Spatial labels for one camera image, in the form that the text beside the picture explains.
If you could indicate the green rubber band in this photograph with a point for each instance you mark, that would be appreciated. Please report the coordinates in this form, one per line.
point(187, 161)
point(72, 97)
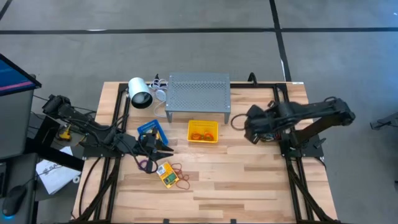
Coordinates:
point(202, 136)

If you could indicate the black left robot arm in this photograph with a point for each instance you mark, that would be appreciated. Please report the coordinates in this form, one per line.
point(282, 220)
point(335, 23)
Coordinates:
point(77, 119)

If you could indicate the orange-red spiral band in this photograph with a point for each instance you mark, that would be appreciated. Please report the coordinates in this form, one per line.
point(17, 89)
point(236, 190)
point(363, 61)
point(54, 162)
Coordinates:
point(209, 140)
point(273, 137)

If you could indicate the white paper booklet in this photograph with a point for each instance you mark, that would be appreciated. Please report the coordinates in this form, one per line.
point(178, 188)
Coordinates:
point(56, 177)

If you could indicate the large red rubber band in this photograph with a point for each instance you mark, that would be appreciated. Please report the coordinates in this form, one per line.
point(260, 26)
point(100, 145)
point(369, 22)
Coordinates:
point(231, 122)

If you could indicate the orange spiral band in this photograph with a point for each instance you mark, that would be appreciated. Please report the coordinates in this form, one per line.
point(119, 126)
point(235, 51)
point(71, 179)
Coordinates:
point(192, 137)
point(199, 134)

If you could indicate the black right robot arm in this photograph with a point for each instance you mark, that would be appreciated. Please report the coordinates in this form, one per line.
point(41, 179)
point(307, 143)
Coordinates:
point(320, 110)

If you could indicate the black aluminium table frame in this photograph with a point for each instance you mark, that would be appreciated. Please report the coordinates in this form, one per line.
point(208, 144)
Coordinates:
point(258, 85)

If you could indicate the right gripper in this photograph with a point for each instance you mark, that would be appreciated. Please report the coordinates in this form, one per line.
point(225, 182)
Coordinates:
point(275, 121)

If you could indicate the computer monitor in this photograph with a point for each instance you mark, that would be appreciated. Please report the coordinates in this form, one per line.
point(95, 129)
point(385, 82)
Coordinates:
point(15, 124)

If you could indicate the white tape roll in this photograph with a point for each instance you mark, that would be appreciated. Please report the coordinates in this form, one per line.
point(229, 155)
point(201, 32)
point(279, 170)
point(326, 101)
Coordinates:
point(76, 177)

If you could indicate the grey perforated metal riser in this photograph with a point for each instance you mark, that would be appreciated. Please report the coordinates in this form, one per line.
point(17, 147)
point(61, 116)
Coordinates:
point(199, 93)

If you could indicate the black computer mouse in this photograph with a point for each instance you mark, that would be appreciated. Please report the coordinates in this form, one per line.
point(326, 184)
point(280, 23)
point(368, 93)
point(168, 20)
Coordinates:
point(14, 199)

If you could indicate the black metal stand beam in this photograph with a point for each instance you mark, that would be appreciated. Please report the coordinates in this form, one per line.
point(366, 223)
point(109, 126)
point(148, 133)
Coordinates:
point(56, 155)

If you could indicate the purple rubber band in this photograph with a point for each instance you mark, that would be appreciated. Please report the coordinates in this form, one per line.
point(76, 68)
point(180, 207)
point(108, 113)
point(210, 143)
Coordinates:
point(140, 166)

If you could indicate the blue plastic basket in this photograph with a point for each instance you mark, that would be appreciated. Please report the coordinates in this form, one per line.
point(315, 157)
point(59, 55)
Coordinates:
point(149, 126)

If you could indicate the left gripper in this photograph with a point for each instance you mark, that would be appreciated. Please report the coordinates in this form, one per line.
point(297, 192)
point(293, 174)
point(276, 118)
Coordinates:
point(133, 145)

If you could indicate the yellow plastic basket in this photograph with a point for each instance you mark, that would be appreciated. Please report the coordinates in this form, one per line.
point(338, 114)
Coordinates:
point(202, 124)

